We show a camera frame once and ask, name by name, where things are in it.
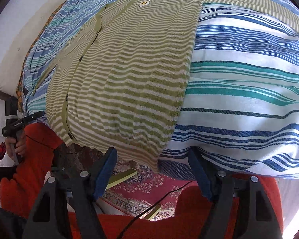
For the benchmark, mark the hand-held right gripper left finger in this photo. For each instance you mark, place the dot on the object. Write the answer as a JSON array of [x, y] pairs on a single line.
[[106, 173]]

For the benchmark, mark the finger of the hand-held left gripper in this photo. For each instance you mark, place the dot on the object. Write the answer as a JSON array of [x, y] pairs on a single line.
[[33, 116]]

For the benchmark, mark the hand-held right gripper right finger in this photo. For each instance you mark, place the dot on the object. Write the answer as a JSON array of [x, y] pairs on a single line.
[[199, 176]]

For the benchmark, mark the green striped cardigan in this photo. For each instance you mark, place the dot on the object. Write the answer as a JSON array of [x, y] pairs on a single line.
[[129, 84]]

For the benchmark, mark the person's left forearm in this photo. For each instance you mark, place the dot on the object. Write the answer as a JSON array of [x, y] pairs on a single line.
[[2, 174]]

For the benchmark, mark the person's left hand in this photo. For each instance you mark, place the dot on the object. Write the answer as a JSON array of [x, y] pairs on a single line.
[[20, 145]]

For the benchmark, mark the yellow-green strip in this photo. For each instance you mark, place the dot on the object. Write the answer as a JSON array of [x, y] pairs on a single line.
[[154, 212], [122, 178]]

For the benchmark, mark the red fleece garment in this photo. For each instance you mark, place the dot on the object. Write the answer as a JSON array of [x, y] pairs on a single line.
[[35, 161]]

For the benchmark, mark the red patterned carpet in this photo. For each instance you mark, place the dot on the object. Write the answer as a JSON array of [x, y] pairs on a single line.
[[149, 190]]

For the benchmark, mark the white pillow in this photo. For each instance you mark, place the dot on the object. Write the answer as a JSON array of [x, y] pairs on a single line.
[[12, 62]]

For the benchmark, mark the blue striped bedsheet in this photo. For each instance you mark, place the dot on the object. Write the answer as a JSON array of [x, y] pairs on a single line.
[[239, 84]]

